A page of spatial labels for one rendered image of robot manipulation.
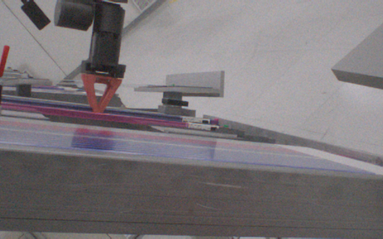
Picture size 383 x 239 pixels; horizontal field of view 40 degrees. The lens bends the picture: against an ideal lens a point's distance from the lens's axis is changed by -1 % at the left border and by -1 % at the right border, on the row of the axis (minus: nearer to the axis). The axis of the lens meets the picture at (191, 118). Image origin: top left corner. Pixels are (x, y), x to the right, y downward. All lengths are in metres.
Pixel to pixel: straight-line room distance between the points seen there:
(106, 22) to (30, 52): 7.53
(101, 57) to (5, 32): 7.53
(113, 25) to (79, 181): 0.62
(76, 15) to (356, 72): 0.63
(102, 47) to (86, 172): 0.60
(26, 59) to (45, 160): 8.12
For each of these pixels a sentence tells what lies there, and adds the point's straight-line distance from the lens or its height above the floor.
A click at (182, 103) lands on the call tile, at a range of 1.16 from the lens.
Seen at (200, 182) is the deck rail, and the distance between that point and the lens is 0.44.
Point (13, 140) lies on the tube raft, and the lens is 0.45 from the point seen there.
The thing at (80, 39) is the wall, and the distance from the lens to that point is 8.63.
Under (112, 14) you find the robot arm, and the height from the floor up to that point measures 1.04.
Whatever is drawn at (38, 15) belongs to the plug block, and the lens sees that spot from 0.85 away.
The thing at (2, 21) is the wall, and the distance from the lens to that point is 8.52.
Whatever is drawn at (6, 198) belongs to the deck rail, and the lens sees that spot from 0.41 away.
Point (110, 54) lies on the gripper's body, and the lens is 1.00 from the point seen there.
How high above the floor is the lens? 1.12
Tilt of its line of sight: 19 degrees down
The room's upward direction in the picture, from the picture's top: 38 degrees counter-clockwise
